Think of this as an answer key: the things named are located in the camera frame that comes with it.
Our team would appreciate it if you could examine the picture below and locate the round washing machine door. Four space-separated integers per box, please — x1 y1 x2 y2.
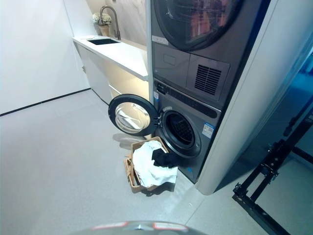
108 94 161 137

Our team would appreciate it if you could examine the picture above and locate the white cloth garment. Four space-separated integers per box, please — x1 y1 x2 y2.
133 141 179 188

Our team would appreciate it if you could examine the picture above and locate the white base cabinet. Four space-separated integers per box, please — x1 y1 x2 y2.
80 45 150 106

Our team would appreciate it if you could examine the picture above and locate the white sticker on dryer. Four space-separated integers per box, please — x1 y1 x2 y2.
151 35 170 46

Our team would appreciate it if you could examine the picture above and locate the woven wicker laundry basket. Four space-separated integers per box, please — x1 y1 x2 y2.
125 137 170 194

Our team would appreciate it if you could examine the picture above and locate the brushed metal gooseneck faucet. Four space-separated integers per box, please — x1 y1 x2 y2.
99 5 122 41

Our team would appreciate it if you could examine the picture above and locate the grey tumble dryer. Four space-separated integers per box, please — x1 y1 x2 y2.
146 0 258 111

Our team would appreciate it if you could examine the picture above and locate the black cloth garment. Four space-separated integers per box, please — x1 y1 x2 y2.
151 146 178 169

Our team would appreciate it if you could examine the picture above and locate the blue white energy label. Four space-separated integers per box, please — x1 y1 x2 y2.
201 123 216 138

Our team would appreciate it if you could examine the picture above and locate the potted white flower plant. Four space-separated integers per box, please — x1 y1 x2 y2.
91 13 112 36

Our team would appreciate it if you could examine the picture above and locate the grey front-load washing machine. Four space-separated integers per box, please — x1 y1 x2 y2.
153 77 224 184

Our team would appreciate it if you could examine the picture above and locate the black metal frame stand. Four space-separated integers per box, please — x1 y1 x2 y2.
231 102 313 235

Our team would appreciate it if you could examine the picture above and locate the black rectangular sink basin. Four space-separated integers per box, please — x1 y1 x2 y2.
87 38 121 46

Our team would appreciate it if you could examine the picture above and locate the white appliance enclosure panel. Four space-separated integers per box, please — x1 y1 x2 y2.
195 0 313 196

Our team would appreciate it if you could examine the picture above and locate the white countertop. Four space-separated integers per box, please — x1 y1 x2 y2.
72 35 149 82

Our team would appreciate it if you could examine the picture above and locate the dryer vent grille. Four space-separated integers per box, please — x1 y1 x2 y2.
194 64 223 95

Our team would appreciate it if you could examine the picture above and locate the silver robot torso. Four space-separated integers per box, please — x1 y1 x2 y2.
65 219 198 235

